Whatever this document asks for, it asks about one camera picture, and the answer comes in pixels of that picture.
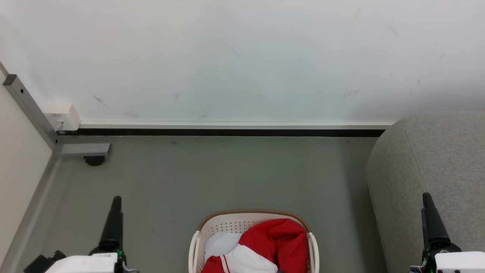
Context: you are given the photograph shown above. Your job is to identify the white garment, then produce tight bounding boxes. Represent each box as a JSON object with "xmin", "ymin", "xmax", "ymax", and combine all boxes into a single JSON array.
[{"xmin": 205, "ymin": 232, "xmax": 243, "ymax": 261}]

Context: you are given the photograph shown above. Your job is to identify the red garment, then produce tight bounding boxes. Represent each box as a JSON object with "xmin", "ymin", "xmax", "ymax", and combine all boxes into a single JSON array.
[{"xmin": 239, "ymin": 219, "xmax": 308, "ymax": 273}]

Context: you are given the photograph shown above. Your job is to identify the red white basketball shorts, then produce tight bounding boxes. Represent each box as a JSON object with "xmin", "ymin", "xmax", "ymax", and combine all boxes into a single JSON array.
[{"xmin": 201, "ymin": 245, "xmax": 279, "ymax": 273}]

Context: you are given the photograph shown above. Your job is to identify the white perforated laundry basket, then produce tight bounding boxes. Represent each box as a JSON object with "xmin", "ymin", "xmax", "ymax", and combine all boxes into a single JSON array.
[{"xmin": 188, "ymin": 209, "xmax": 320, "ymax": 273}]

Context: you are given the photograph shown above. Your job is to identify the white and black baseboard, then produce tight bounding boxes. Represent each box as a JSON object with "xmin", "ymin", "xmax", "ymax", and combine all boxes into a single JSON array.
[{"xmin": 57, "ymin": 121, "xmax": 396, "ymax": 137}]

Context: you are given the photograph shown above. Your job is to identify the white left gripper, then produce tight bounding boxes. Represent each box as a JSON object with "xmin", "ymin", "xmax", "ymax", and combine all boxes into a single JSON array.
[{"xmin": 45, "ymin": 196, "xmax": 127, "ymax": 273}]

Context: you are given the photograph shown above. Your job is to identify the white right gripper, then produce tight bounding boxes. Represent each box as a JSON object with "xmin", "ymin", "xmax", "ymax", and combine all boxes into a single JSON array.
[{"xmin": 410, "ymin": 193, "xmax": 485, "ymax": 273}]

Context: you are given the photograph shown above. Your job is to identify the white wall box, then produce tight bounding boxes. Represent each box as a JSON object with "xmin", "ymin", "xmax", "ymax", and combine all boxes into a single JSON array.
[{"xmin": 44, "ymin": 102, "xmax": 81, "ymax": 132}]

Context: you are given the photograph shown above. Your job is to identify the grey fabric sofa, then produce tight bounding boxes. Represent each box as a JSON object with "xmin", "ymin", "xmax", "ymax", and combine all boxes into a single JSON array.
[{"xmin": 366, "ymin": 111, "xmax": 485, "ymax": 273}]

